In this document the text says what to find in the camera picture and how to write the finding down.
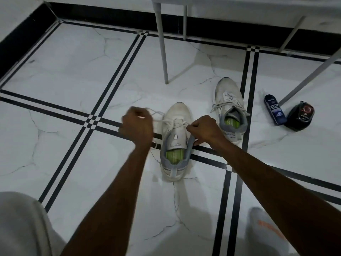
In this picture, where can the person's left hand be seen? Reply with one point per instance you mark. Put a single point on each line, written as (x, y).
(136, 125)

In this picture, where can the person's right hand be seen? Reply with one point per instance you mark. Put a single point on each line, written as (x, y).
(206, 130)

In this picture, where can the person's left fingers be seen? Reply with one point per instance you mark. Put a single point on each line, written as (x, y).
(125, 118)

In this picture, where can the person's right fingers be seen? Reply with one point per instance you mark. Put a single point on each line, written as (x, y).
(193, 127)

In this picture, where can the white sneaker with laces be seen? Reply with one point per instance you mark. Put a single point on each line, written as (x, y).
(229, 111)
(174, 141)

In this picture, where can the person's right forearm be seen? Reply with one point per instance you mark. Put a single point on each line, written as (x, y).
(277, 199)

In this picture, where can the person's left forearm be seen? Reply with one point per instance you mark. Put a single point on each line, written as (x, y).
(106, 207)

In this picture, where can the blue shoe cleaner bottle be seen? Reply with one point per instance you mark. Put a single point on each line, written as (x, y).
(274, 109)

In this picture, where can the black shoe polish container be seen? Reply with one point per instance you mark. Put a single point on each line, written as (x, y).
(299, 116)

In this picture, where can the white metal table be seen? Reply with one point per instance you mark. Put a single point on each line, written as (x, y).
(239, 13)

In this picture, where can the person's grey trousers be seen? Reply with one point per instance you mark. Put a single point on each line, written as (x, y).
(24, 226)

